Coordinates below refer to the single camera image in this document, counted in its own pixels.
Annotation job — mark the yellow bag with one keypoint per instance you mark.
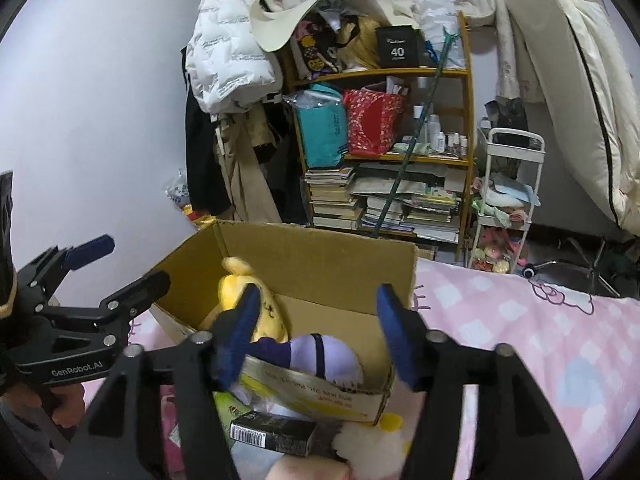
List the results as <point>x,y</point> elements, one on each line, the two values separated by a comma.
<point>362,42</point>

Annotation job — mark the dark bag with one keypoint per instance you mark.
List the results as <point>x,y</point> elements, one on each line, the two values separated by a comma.
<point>507,115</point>

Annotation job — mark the white fluffy plush toy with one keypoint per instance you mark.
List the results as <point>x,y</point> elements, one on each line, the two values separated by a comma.
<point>370,442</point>

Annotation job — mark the white trolley cart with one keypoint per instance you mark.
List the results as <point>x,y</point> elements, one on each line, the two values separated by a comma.
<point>537,160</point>

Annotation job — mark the black cartoon print bag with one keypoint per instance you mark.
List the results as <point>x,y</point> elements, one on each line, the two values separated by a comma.
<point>317,52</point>

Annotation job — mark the black coat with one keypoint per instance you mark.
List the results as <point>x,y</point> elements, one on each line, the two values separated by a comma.
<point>200,160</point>

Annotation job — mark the white puffer jacket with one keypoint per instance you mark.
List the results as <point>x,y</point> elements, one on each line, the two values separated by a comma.
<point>225,50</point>

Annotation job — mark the small black carton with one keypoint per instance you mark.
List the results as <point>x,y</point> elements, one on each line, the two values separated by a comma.
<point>280,432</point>

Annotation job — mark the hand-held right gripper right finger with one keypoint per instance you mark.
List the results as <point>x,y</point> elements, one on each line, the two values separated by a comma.
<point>397,340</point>

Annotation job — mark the green packet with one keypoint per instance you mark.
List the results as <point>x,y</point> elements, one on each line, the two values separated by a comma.
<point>225,410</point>

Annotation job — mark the folding chair frame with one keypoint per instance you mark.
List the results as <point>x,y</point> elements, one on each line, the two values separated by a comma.
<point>590,260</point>

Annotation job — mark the pile of papers and magazines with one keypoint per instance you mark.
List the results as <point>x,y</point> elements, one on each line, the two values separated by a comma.
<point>425,205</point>

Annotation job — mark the cream folded mattress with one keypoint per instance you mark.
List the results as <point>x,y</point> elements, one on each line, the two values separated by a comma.
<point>565,85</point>

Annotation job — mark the wooden shelf unit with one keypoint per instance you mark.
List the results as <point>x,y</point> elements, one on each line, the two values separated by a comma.
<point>380,74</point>

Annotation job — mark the yellow plush toy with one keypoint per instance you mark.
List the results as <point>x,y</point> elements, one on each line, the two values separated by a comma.
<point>230,285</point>

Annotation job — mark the dark hanging garment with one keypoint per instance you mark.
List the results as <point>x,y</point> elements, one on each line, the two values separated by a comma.
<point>285,170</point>

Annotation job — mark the black box with white print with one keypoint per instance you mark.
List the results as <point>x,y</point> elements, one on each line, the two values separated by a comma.
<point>399,47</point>

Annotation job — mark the plastic bag of toys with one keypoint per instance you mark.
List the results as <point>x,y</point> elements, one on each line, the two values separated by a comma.
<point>176,190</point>

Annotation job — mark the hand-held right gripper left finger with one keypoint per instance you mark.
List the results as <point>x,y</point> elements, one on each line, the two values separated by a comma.
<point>240,340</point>

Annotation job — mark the red patterned bag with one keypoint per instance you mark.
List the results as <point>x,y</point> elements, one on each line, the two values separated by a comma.
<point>372,120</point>

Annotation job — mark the pink cartoon cat blanket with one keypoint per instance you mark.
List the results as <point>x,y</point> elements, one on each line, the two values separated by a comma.
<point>525,340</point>

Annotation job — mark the beige coat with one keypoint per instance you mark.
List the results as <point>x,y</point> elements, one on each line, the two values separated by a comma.
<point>240,180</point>

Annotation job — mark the white plastic bag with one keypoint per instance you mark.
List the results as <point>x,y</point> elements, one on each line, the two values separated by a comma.
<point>440,15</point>

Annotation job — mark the green pole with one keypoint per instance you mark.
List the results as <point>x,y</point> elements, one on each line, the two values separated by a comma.
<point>407,160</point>

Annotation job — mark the group of small bottles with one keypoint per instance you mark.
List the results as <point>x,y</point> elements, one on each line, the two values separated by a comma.
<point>445,137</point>

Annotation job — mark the stack of books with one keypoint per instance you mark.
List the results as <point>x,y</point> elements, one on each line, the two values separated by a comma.
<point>332,200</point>

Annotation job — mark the teal bag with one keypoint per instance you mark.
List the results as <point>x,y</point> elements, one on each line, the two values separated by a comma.
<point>320,130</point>

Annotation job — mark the pink packet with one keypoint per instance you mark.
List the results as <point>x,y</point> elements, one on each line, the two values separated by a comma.
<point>172,440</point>

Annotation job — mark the pale peach plush toy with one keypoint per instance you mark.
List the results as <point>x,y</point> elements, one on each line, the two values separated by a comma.
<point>305,470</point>

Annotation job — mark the cardboard box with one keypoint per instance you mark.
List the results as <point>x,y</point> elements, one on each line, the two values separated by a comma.
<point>310,265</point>

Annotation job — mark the person's left hand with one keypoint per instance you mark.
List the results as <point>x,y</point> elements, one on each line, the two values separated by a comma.
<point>30,402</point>

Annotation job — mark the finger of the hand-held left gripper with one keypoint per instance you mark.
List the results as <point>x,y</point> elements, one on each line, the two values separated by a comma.
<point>142,290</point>
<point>90,251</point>

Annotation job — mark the purple and white plush toy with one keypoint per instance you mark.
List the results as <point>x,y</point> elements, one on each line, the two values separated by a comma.
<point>335,360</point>

